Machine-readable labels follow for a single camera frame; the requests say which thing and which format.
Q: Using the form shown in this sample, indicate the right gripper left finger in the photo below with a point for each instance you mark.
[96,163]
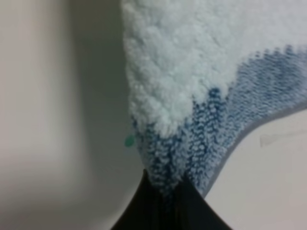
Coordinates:
[146,210]

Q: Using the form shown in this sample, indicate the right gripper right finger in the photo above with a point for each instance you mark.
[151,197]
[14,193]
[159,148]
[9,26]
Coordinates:
[193,212]

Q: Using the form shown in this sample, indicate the right green dot sticker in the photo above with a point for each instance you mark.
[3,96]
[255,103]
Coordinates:
[129,141]

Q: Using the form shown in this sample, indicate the blue white striped towel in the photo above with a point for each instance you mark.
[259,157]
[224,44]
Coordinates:
[204,73]

